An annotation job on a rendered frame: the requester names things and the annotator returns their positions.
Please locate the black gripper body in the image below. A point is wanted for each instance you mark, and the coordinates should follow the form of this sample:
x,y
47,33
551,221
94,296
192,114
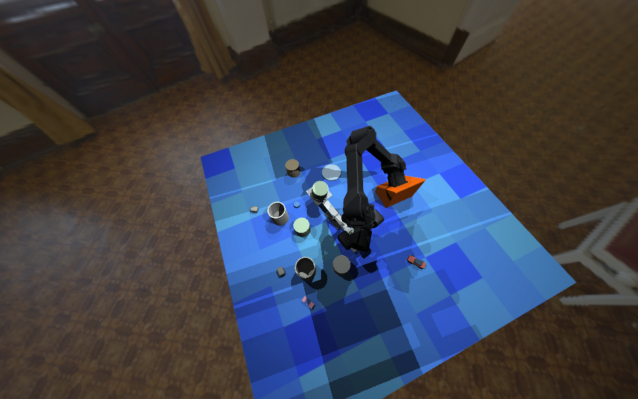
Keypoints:
x,y
345,238

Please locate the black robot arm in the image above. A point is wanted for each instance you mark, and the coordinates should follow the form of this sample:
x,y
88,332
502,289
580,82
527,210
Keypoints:
x,y
355,203

